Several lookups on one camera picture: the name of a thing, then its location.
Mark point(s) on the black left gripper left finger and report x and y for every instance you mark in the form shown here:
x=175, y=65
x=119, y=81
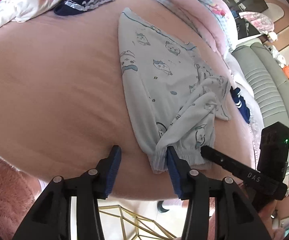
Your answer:
x=49, y=217

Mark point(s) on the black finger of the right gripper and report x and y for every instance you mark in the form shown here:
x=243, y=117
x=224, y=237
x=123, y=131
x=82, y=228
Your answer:
x=238, y=169

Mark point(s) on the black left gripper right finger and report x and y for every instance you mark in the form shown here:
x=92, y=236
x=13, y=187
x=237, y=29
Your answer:
x=217, y=209

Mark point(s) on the light blue cartoon print pants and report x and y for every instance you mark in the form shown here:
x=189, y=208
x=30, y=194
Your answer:
x=172, y=95

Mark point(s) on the navy blue striped socks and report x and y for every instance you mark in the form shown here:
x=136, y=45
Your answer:
x=240, y=103

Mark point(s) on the green padded headboard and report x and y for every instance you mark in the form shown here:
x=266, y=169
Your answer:
x=268, y=82

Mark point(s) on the orange plush toy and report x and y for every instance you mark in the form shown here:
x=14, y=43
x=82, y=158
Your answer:
x=286, y=71

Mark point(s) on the pink hanging child jacket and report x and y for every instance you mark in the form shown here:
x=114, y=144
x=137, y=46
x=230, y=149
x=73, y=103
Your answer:
x=260, y=21

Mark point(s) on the dark glass wardrobe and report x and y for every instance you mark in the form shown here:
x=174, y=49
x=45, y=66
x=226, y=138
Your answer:
x=244, y=28

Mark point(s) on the pink folded quilt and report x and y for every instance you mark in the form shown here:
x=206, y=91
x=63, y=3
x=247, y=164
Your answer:
x=211, y=19

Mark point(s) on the navy white striped garment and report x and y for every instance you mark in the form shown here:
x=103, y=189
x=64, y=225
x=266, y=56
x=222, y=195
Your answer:
x=76, y=7

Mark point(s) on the gold wire stool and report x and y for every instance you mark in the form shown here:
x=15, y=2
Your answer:
x=135, y=226

